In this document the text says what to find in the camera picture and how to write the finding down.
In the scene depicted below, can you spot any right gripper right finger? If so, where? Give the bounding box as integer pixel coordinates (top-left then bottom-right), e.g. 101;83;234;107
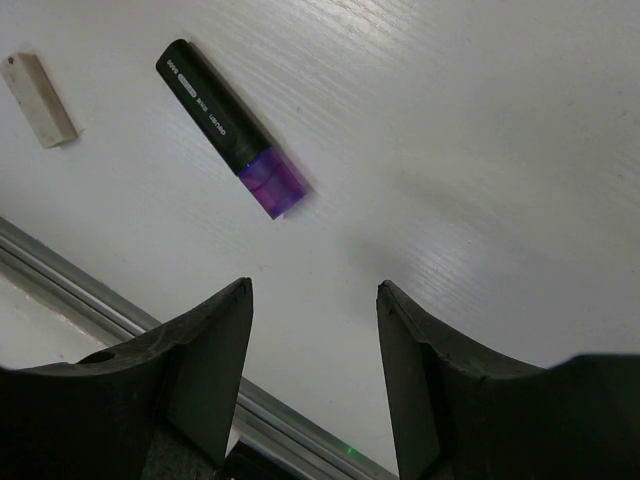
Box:
376;281;639;479

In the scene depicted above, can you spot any purple black highlighter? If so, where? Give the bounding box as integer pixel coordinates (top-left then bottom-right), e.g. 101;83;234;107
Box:
155;39;306;219

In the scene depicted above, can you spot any beige eraser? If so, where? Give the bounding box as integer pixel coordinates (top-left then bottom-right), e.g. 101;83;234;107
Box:
1;52;78;149

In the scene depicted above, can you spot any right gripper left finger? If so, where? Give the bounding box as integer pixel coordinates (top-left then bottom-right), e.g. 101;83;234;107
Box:
1;278;253;479

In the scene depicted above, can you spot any aluminium front rail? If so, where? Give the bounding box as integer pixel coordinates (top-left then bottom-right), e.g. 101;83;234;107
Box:
1;222;389;479

